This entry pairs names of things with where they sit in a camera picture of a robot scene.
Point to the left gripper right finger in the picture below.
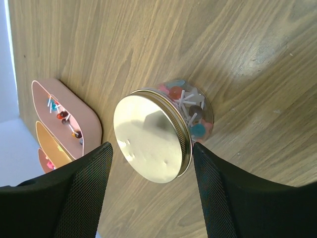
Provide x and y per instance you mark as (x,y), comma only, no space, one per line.
(238,204)

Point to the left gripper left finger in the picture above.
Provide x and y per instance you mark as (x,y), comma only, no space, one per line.
(64,203)

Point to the orange tray of star candies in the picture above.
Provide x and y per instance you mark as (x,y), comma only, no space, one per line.
(51,147)

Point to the pink tray of lollipops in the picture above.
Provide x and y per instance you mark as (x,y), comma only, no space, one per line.
(74,125)

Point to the clear plastic cup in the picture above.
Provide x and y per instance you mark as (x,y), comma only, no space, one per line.
(193,105)

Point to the white round lid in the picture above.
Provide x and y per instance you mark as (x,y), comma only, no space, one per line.
(153,135)

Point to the pink tray of wrapped candies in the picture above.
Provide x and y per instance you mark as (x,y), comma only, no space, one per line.
(45,162)

